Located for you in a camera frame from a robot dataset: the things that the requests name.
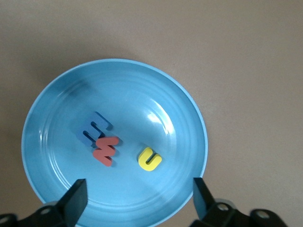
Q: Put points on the blue plate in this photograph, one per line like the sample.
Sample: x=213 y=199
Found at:
x=142 y=106

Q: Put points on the blue lowercase letter m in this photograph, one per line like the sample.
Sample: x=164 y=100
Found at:
x=81 y=137

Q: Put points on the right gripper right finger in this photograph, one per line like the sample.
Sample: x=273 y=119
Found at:
x=201 y=201

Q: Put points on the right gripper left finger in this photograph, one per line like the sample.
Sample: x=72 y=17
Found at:
x=75 y=201

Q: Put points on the yellow lowercase letter u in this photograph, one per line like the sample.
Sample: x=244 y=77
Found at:
x=144 y=163

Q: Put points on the red lowercase letter w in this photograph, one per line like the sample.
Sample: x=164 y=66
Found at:
x=104 y=157

